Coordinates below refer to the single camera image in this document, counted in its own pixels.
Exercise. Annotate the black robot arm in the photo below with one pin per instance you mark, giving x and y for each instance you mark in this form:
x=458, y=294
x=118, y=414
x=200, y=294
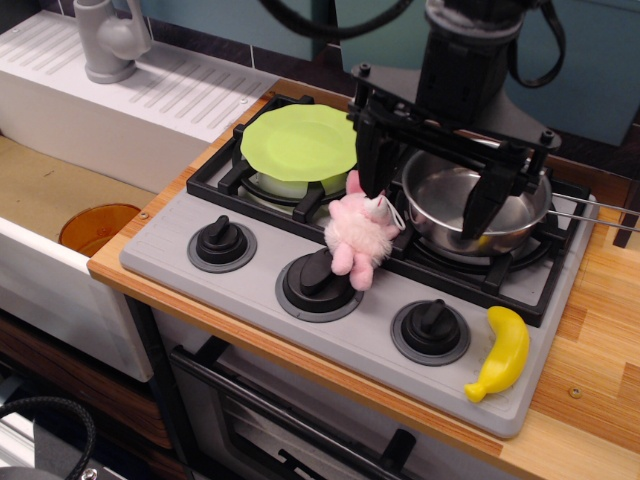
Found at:
x=455, y=106

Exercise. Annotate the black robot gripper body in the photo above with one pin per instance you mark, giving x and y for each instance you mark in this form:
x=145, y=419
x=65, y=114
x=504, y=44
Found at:
x=379, y=90

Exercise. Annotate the black left stove knob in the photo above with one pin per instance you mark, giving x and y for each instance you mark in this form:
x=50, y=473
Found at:
x=222, y=246

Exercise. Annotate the orange plastic bowl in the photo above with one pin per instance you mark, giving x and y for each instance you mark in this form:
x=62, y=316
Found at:
x=88, y=231

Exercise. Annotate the toy oven door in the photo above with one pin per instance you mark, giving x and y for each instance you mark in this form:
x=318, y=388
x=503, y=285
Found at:
x=269, y=423

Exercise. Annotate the yellow toy banana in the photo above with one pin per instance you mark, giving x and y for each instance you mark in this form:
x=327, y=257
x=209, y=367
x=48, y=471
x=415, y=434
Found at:
x=506, y=359

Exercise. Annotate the grey toy stove top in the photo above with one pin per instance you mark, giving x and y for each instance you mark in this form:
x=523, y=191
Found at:
x=360, y=341

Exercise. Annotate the stainless steel pot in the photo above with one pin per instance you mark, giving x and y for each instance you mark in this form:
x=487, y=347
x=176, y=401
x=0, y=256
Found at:
x=436, y=191

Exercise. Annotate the pink plush toy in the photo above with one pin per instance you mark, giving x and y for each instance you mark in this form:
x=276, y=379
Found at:
x=360, y=233

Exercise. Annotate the white toy sink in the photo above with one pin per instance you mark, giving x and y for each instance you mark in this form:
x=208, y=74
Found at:
x=68, y=143

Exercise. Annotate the black right stove knob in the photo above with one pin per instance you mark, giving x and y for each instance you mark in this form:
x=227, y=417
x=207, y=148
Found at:
x=430, y=333

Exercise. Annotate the black middle stove knob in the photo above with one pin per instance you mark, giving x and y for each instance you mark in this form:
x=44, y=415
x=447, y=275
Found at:
x=308, y=290

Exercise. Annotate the black stove knob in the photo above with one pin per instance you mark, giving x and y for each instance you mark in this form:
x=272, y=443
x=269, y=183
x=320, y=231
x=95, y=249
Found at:
x=308, y=290
x=430, y=333
x=222, y=246

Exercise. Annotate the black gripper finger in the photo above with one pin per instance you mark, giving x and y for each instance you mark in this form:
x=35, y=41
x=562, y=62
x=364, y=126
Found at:
x=378, y=151
x=509, y=170

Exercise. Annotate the green plastic plate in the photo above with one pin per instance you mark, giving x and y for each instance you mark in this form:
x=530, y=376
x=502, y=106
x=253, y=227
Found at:
x=300, y=143

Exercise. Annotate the grey toy faucet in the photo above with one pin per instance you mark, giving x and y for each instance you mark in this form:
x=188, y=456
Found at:
x=111, y=45

